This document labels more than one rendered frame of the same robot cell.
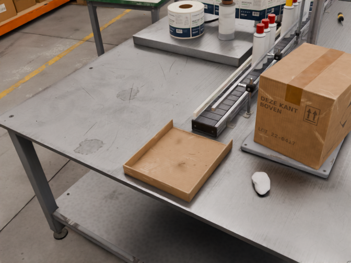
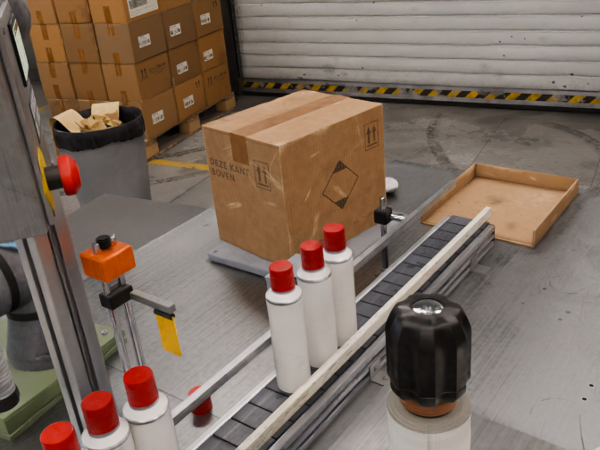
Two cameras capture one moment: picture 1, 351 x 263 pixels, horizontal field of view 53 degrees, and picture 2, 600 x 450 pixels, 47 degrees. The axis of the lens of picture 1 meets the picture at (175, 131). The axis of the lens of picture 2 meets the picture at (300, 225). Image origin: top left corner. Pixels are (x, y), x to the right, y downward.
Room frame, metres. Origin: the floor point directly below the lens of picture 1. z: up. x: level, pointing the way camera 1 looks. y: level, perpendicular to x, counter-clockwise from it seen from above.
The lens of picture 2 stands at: (2.38, -0.40, 1.54)
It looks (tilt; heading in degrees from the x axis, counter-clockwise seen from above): 26 degrees down; 183
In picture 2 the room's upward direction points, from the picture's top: 6 degrees counter-clockwise
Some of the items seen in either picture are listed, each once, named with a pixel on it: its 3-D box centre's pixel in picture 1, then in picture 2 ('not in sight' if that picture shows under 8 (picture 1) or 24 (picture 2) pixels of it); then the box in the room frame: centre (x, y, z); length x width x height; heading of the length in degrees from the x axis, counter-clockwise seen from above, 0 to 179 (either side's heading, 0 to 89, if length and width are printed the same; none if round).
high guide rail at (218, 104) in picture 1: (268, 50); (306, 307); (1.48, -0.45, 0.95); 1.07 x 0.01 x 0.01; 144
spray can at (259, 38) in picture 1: (258, 46); (337, 286); (1.47, -0.40, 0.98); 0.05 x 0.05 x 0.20
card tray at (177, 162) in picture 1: (179, 155); (501, 200); (0.93, -0.01, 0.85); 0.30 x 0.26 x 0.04; 144
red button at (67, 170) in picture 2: not in sight; (62, 176); (1.80, -0.64, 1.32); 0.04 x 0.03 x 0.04; 19
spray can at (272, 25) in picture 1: (269, 36); (287, 328); (1.57, -0.48, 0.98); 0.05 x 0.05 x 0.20
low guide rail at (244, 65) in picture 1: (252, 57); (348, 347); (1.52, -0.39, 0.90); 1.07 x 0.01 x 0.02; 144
